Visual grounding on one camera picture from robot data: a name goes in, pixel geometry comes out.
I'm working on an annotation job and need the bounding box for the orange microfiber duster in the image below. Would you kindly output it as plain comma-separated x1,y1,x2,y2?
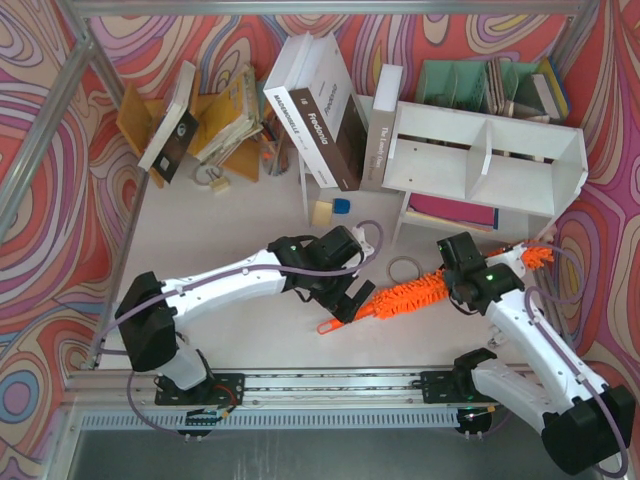
316,243,555,336

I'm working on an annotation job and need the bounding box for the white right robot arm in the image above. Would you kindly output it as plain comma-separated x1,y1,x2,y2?
356,232,635,479

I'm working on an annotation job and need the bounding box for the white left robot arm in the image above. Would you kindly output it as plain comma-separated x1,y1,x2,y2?
115,226,375,391

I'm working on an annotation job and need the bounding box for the white wooden bookshelf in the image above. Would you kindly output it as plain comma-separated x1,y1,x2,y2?
383,102,588,243

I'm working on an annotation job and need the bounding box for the yellow sticky note pad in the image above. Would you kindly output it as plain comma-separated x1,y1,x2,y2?
311,200,333,227

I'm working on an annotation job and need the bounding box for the blue small cube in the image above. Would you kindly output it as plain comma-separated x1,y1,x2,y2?
332,198,351,215

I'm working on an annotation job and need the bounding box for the magenta folder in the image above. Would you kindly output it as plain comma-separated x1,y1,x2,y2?
407,193,499,231

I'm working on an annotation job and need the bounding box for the clear pen cup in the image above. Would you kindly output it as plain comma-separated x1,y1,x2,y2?
260,136,290,177

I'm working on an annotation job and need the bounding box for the grey upright book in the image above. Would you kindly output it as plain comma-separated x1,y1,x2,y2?
360,64,404,192

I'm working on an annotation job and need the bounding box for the large white brown book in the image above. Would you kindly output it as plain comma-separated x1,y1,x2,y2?
264,33,368,191

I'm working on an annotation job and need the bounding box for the teal file organizer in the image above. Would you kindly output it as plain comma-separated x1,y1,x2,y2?
414,57,571,124

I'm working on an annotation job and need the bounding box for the white black leaning book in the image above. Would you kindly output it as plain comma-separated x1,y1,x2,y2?
138,61,198,184

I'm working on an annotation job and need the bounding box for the wooden book stand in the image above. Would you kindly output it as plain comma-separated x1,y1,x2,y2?
116,61,261,186

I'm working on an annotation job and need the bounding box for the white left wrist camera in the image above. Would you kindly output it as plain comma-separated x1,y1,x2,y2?
351,226,375,258

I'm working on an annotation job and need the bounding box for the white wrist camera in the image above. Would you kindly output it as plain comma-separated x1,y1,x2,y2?
351,226,375,258
485,243,535,278

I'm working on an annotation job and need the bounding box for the clear tape ring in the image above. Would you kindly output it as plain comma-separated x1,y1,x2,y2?
386,255,422,283

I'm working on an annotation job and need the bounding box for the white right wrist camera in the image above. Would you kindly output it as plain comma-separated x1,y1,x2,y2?
485,243,535,278

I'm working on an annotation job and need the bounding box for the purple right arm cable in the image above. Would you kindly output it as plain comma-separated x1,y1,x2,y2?
522,242,632,477

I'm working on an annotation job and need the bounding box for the tape ring with clip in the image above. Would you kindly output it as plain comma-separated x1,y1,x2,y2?
192,163,231,195

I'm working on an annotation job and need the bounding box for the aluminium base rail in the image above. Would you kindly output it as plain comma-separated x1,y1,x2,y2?
64,367,556,409

